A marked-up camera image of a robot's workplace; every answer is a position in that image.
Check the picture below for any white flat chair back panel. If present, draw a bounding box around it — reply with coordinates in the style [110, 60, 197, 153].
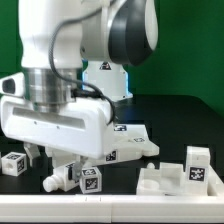
[113, 123, 148, 139]

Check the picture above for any white chair seat part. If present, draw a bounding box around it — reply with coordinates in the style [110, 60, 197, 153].
[135, 162, 214, 197]

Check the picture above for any white cube nut with tag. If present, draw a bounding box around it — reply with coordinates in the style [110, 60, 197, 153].
[79, 167, 102, 194]

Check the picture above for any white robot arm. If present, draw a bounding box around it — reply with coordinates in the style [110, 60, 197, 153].
[0, 0, 158, 159]

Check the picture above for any white long side bar lower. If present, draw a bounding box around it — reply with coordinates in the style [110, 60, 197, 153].
[51, 136, 159, 168]

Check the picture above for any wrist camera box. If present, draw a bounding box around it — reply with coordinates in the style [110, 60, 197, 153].
[0, 72, 25, 97]

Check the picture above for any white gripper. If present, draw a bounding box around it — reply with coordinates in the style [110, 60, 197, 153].
[1, 96, 114, 182]

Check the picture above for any white L-shaped border fence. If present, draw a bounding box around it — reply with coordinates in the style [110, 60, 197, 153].
[0, 174, 224, 224]

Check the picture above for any grey cable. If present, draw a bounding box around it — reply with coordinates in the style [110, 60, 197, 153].
[48, 0, 118, 126]

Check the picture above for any white cube nut far left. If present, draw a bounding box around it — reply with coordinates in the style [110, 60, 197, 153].
[1, 152, 27, 176]

